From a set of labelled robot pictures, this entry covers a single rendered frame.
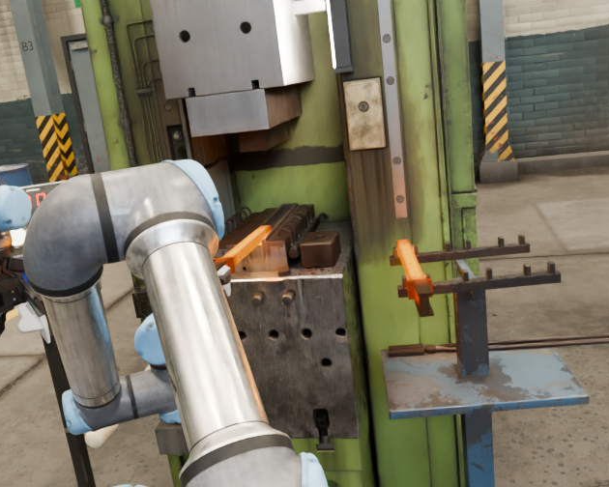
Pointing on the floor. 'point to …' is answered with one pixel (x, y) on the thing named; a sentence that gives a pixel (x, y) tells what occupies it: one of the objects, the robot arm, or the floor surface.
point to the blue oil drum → (14, 175)
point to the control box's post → (64, 415)
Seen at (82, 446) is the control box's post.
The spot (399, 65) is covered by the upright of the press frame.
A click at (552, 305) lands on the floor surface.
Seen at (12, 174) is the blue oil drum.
